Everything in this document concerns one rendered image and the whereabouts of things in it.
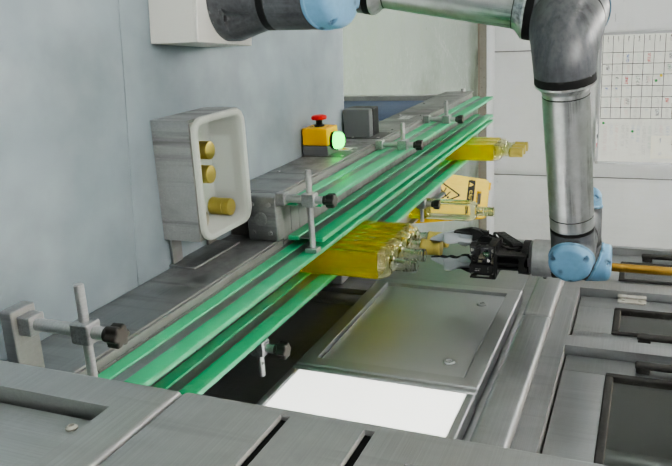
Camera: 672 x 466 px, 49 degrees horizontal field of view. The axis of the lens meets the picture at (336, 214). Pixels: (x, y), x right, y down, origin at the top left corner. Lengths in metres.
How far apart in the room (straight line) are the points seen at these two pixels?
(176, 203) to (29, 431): 0.80
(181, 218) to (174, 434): 0.85
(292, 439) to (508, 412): 0.76
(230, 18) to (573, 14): 0.57
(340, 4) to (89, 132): 0.46
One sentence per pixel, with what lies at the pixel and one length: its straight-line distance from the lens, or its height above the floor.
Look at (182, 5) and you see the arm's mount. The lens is 1.32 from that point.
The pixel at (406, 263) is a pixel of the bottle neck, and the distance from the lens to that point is 1.50.
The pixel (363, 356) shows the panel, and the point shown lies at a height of 1.09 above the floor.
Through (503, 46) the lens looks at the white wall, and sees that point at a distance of 7.37.
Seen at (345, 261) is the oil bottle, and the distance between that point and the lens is 1.53.
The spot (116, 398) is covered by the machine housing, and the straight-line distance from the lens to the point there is 0.60.
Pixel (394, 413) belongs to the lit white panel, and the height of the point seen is 1.21.
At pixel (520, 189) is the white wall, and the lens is 7.54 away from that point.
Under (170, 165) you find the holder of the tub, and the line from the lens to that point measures 1.34.
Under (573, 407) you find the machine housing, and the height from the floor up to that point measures 1.47.
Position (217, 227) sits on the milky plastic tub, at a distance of 1.39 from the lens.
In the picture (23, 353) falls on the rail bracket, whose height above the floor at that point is 0.86.
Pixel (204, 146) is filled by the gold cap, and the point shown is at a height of 0.81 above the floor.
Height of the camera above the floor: 1.56
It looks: 23 degrees down
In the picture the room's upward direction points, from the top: 93 degrees clockwise
